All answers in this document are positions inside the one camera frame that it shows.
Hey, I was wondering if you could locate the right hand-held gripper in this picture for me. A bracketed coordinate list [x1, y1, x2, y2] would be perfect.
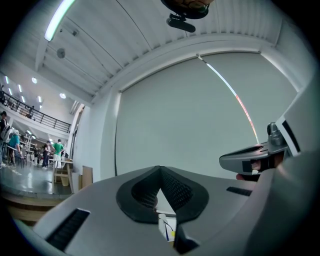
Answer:
[266, 79, 320, 158]

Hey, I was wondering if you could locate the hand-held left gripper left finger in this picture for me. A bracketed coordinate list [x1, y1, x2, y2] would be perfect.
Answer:
[32, 165, 179, 256]

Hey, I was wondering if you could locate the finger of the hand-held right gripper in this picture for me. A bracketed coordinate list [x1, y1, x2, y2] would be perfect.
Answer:
[219, 142, 273, 175]

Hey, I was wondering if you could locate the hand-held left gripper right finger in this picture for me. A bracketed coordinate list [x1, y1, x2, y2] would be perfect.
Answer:
[159, 165, 259, 255]

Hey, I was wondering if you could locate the person's right hand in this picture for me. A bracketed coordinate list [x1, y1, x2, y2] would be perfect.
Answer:
[273, 151, 286, 169]

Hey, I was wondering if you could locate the leaning wood board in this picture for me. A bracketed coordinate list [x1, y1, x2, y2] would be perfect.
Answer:
[81, 165, 94, 189]

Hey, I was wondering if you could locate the light wooden table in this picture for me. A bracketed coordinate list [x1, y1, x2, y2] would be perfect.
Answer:
[53, 159, 75, 188]

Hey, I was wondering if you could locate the grey roller blind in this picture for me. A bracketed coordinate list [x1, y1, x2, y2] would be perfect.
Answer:
[114, 53, 260, 180]
[201, 50, 302, 147]

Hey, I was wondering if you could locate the wooden step platform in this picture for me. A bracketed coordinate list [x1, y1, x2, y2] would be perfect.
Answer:
[0, 186, 76, 227]

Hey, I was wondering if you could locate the black balcony railing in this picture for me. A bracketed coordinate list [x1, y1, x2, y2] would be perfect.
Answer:
[0, 90, 73, 135]

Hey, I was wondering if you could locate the person's face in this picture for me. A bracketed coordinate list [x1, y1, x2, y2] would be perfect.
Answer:
[159, 0, 216, 20]

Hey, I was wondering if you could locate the long ceiling tube lamp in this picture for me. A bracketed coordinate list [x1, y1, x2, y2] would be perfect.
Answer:
[43, 0, 77, 42]

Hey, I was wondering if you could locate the black wall cable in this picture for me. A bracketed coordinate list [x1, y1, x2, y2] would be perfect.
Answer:
[113, 119, 119, 177]

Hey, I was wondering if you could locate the black head-worn camera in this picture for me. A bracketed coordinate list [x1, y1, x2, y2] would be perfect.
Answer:
[166, 13, 197, 34]

